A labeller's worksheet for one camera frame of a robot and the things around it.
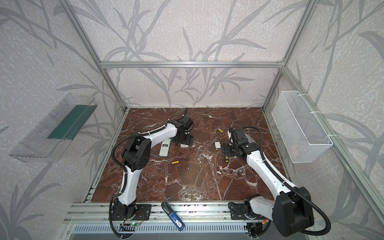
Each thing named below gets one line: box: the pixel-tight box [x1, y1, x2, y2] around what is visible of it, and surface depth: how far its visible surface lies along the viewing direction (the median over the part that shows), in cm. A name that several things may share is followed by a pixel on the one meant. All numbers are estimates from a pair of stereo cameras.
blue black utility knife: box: [161, 201, 186, 232], surface depth 70 cm
